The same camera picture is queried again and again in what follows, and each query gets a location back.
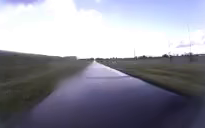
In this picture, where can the dark wet asphalt path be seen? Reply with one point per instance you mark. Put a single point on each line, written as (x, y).
(103, 96)

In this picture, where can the flat grass field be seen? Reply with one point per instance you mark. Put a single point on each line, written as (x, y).
(170, 71)

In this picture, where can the grass embankment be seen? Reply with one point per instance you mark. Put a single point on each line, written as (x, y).
(20, 78)

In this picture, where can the tall thin pole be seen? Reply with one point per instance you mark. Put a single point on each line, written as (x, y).
(189, 46)

